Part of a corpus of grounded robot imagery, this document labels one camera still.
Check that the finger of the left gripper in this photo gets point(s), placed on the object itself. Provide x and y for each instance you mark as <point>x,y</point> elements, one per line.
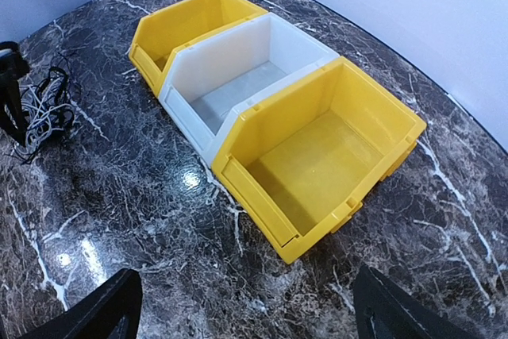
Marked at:
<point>13,67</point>

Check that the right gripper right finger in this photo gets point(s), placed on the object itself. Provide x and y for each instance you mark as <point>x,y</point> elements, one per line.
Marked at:
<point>384,310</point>

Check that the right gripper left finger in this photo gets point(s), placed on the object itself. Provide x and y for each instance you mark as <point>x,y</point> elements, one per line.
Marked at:
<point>110,311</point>

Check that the yellow bin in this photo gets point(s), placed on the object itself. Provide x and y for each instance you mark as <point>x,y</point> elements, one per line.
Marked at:
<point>161,35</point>
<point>301,161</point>

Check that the yellow bin front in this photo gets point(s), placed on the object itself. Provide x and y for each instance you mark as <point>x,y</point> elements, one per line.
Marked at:
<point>301,161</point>

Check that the white translucent bin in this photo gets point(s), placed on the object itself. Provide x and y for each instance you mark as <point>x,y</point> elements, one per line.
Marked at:
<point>212,82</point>

